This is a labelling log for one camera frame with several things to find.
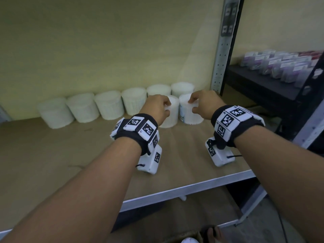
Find person's left hand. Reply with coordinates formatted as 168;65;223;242
138;94;172;126

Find person's right hand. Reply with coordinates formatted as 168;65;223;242
188;89;227;121

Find row of white jars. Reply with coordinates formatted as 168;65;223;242
36;81;195;129

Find grey metal shelf wooden boards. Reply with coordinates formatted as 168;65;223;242
0;0;324;233

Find brown cardboard box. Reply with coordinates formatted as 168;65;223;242
152;230;203;243

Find person's right forearm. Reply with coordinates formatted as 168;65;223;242
234;125;324;243

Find person's left forearm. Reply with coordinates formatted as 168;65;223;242
0;144;142;243

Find person's right foot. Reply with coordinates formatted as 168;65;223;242
200;224;224;243

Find black wristband with marker tags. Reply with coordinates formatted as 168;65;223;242
210;105;266;150
109;113;160;156

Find row of purple labelled packets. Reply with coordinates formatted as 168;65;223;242
240;49;324;89

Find dark grey fabric bag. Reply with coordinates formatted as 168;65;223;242
111;199;162;232

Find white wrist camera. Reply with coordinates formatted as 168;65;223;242
136;144;163;175
205;138;236;167

